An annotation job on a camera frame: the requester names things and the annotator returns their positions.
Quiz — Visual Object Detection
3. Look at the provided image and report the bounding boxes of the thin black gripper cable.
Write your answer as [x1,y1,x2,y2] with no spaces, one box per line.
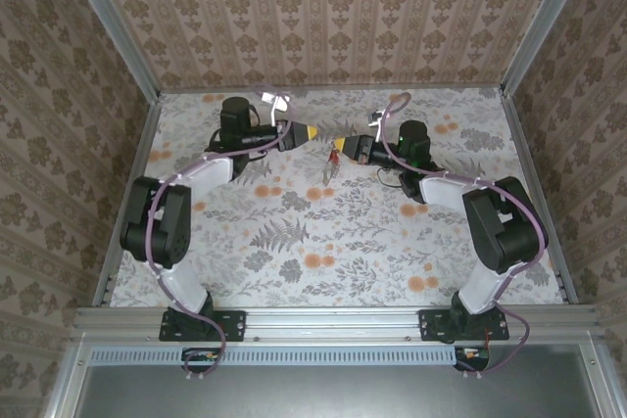
[375,166,409,190]

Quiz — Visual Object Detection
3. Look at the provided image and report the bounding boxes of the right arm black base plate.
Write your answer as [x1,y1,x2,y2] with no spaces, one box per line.
[418,308,510,343]

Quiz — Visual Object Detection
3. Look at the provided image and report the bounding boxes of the aluminium frame rail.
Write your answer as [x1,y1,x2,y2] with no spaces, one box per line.
[72,306,602,341]

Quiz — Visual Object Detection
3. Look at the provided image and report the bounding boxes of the aluminium corner post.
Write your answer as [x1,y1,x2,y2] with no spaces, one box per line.
[57,0,162,101]
[499,0,597,96]

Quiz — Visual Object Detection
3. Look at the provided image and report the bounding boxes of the grey metal sheet panel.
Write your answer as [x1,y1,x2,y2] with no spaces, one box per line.
[72,363,603,418]

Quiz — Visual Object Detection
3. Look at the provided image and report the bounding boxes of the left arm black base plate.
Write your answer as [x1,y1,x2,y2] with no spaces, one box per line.
[159,308,247,343]

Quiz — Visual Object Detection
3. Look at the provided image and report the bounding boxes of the grey slotted cable duct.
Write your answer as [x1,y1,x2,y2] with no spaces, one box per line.
[90,345,464,366]

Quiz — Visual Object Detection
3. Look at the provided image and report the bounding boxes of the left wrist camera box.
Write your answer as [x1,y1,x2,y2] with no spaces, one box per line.
[261,90,289,114]

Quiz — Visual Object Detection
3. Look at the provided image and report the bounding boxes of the aluminium side rail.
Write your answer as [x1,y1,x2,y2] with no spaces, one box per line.
[92,92,163,306]
[499,87,579,304]

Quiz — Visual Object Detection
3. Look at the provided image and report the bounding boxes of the small connector plug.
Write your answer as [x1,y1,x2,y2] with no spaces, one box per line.
[455,346,491,370]
[184,348,220,365]

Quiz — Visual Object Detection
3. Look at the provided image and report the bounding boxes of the floral patterned table cover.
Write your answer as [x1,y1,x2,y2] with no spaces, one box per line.
[105,87,564,309]

